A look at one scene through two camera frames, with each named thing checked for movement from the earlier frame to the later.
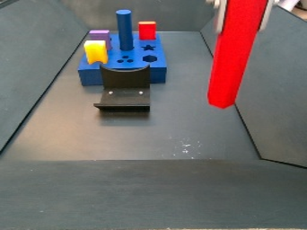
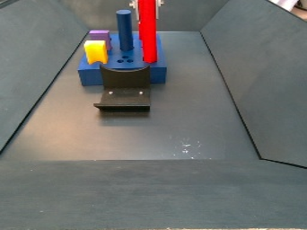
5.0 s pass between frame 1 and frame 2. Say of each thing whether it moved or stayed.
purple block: stayed
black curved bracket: stayed
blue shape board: stayed
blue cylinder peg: stayed
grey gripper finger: moved
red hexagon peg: moved
